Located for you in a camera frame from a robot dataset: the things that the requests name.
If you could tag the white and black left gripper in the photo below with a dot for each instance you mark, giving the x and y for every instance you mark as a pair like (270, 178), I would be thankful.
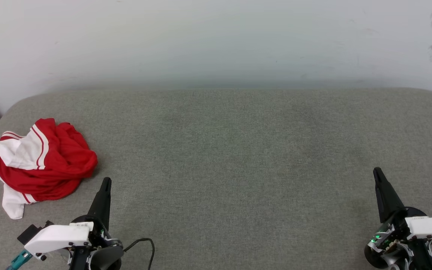
(58, 236)

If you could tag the red and white t-shirt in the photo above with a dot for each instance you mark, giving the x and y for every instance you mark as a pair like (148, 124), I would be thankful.
(62, 165)

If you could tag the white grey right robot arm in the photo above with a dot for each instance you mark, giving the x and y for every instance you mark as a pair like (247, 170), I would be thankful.
(422, 258)

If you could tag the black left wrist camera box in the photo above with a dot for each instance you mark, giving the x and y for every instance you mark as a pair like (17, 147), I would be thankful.
(28, 234)

